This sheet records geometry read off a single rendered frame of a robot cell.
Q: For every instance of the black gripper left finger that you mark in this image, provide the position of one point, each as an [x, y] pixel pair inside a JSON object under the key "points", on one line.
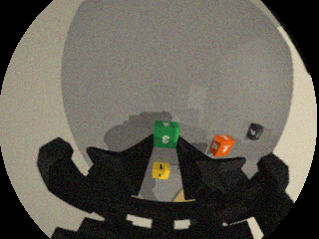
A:
{"points": [[131, 163]]}

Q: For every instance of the yellow block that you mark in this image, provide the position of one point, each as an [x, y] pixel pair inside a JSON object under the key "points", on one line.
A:
{"points": [[160, 170]]}

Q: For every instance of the green digit block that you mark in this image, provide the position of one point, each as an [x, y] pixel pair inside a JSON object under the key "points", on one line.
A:
{"points": [[166, 134]]}

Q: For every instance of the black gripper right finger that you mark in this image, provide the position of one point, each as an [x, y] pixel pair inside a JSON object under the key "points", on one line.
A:
{"points": [[197, 168]]}

